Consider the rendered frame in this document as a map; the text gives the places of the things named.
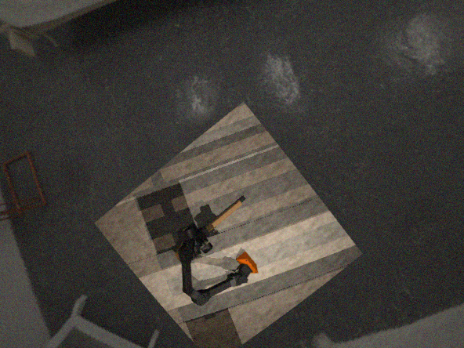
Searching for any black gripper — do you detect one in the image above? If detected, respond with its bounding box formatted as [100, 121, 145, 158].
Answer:
[190, 223, 212, 253]

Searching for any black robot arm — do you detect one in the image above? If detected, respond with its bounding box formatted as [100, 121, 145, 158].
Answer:
[178, 226, 252, 306]

